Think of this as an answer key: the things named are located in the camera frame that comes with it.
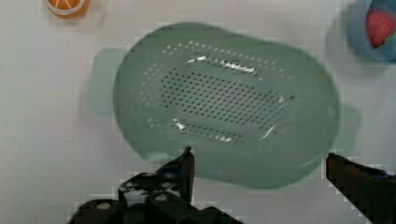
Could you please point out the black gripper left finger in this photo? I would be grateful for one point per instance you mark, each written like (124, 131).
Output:
(175, 177)

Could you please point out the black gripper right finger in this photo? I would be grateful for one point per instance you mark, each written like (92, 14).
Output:
(371, 191)

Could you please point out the green plastic strainer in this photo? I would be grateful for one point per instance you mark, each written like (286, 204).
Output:
(254, 113)

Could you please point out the red strawberry in bowl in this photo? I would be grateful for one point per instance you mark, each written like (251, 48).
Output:
(380, 26)

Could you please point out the blue small bowl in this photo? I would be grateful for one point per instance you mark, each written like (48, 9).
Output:
(357, 34)

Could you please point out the orange slice toy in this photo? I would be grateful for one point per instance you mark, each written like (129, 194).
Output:
(68, 9)

